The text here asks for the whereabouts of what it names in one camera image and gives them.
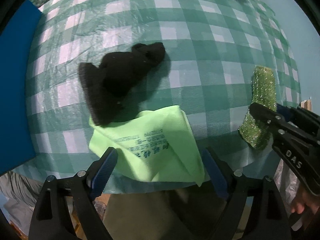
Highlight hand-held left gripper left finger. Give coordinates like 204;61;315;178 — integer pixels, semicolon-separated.
29;147;118;240

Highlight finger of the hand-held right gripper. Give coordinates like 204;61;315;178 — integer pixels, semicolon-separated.
276;105;320;133
250;102;288;140

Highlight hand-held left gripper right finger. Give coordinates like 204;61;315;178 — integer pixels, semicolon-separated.
201;147;292;240

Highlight green sparkly scrub cloth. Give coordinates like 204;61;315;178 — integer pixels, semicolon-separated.
237;66;277;150

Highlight neon green cloth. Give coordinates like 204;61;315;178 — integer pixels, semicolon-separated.
89;105;205;187

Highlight person's right hand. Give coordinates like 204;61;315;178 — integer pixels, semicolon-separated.
290;187;320;221

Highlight person's olive trousers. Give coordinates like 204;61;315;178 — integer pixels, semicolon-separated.
102;187;238;240

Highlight grey quilt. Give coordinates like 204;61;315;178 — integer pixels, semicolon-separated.
0;171;44;233

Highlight black sock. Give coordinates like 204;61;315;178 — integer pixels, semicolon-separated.
79;42;166;127

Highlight green checkered tablecloth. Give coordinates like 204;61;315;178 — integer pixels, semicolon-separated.
25;0;302;195

